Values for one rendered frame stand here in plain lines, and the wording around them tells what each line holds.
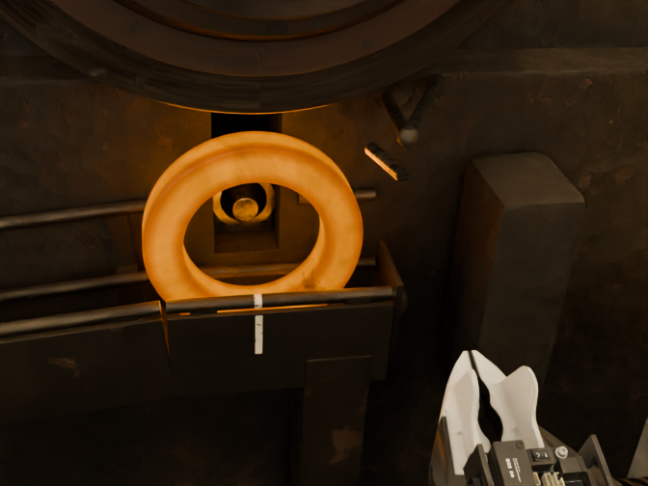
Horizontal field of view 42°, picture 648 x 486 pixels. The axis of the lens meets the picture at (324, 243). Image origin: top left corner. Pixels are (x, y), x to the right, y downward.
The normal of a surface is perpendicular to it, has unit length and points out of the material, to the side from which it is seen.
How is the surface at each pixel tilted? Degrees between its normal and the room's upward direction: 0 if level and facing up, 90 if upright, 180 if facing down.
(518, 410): 87
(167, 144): 90
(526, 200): 22
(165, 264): 90
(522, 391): 87
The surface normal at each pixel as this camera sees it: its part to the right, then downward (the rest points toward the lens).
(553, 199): 0.11, -0.58
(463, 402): -0.99, 0.00
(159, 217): 0.18, 0.53
